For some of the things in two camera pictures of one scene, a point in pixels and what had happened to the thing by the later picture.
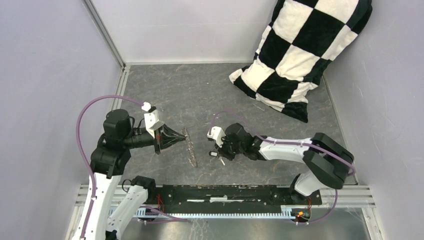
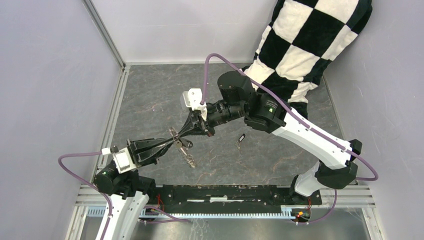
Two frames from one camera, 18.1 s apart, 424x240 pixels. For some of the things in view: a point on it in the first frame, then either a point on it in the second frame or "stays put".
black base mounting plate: (231, 198) stays put
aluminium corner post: (104, 32) stays put
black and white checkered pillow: (302, 37) stays put
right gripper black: (222, 150) -> (197, 121)
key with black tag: (215, 154) -> (183, 144)
